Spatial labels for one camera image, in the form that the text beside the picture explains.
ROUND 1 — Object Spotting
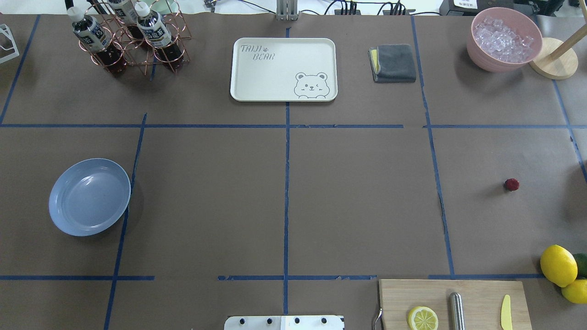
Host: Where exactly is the grey folded cloth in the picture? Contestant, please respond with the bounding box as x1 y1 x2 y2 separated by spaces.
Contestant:
368 44 416 83

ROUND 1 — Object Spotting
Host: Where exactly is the large yellow lemon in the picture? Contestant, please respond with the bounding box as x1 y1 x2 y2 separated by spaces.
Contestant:
540 244 578 288

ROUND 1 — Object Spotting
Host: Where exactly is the tea bottle front left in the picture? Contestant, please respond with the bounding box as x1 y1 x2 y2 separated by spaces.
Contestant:
66 6 127 75

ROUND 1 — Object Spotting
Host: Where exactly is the cream bear tray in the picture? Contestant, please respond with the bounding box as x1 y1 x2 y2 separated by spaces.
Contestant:
229 38 338 102

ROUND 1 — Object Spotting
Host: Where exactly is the half lemon slice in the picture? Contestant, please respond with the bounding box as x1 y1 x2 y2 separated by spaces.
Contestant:
407 306 439 330

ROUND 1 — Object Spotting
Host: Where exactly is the copper wire bottle rack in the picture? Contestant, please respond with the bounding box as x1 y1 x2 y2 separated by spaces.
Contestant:
84 0 192 73

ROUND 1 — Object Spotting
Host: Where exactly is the small yellow lemon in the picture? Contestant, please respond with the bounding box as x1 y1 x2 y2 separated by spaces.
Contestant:
560 279 587 304

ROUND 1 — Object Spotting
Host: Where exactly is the wooden cutting board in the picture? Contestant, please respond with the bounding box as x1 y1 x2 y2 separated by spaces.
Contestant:
379 279 532 330

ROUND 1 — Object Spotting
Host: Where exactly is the pink bowl of ice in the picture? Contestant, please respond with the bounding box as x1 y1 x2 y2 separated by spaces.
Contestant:
467 7 543 72

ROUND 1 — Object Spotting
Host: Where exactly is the aluminium frame post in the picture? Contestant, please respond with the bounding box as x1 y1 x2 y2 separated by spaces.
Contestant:
276 0 299 21

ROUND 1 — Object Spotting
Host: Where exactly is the tea bottle front right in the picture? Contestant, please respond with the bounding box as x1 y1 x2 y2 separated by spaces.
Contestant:
134 1 184 72

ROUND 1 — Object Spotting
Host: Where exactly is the tea bottle back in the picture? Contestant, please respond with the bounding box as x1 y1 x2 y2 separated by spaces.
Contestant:
107 0 150 50

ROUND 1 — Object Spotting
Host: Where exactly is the tea bottle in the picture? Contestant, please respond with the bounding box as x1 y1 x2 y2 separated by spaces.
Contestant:
107 0 150 50
134 1 184 72
66 6 127 75

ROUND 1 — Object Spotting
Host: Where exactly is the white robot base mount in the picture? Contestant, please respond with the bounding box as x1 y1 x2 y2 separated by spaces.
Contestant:
224 315 345 330

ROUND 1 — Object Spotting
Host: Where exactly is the round wooden stand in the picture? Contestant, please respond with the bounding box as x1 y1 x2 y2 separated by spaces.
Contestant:
530 24 587 80

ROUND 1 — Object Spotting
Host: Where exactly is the red strawberry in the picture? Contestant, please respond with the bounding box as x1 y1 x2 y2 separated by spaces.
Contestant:
503 178 521 192

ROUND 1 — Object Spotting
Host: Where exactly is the blue round plate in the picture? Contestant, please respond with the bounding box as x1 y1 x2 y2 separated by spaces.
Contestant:
48 158 131 237

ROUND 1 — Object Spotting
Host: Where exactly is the white wire cup rack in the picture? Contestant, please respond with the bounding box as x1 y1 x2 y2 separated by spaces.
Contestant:
0 24 20 63

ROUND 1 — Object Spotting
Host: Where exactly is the green lime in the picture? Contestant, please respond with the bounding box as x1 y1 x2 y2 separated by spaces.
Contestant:
573 253 587 279

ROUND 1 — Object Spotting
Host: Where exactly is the yellow plastic knife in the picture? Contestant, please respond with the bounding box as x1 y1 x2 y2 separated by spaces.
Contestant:
500 294 512 330

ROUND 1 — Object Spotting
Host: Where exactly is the steel knife handle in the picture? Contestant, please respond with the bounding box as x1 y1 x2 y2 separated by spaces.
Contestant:
449 292 466 330

